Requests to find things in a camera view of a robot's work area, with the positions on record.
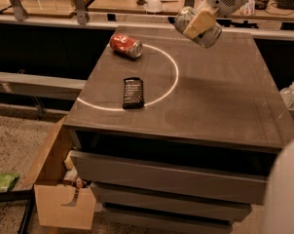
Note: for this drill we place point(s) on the grey drawer cabinet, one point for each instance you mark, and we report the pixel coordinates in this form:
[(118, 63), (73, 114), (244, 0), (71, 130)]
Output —
[(196, 157)]

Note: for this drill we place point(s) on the grey metal bracket left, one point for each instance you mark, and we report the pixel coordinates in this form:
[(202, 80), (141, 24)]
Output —
[(19, 12)]

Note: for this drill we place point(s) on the black snack bar wrapper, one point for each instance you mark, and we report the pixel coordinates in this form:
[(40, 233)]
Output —
[(133, 93)]

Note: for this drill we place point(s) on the white bowl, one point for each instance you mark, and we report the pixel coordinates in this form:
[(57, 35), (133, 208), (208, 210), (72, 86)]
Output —
[(153, 6)]

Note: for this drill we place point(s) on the red white packet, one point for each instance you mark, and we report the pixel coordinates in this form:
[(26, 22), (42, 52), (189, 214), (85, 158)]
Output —
[(248, 8)]

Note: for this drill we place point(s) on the grey metal bracket middle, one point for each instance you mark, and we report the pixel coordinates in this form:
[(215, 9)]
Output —
[(81, 11)]

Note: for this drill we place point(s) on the clear plastic bottle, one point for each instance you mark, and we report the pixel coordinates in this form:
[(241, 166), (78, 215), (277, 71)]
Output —
[(287, 94)]

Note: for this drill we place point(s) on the green snack packet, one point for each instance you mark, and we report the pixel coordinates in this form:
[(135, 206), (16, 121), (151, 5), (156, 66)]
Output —
[(7, 182)]

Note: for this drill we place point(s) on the silver green 7up can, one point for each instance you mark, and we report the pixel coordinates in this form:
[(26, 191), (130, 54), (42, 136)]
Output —
[(206, 39)]

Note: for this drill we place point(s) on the black mesh cup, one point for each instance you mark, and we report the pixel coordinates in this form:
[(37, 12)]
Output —
[(261, 4)]

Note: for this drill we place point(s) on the red soda can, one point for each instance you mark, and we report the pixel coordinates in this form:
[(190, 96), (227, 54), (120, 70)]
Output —
[(126, 45)]

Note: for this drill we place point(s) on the cardboard box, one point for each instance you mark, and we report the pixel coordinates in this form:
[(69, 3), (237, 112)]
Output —
[(58, 203)]

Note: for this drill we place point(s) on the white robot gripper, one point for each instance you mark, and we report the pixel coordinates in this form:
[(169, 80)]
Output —
[(222, 0)]

